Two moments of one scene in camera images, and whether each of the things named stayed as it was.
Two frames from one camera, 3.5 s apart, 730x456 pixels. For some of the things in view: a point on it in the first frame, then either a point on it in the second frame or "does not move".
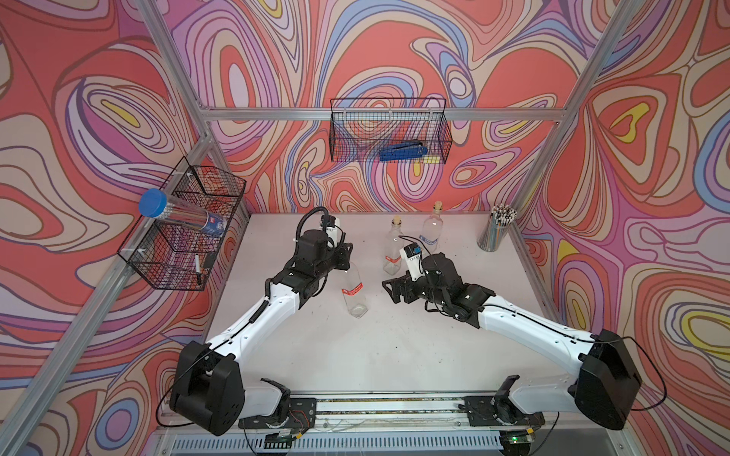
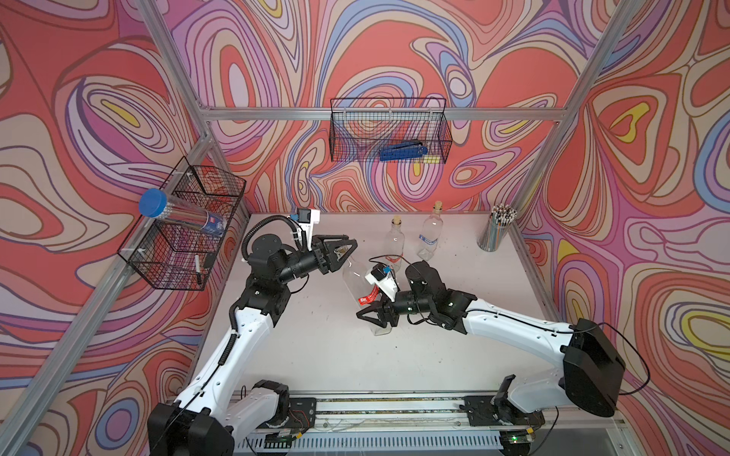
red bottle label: x=355 y=291 -> x=365 y=300
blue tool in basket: x=403 y=151 does not move
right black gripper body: x=436 y=295 -> x=405 y=303
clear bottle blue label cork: x=432 y=229 does not move
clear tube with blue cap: x=158 y=203 does not move
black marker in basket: x=198 y=270 does not move
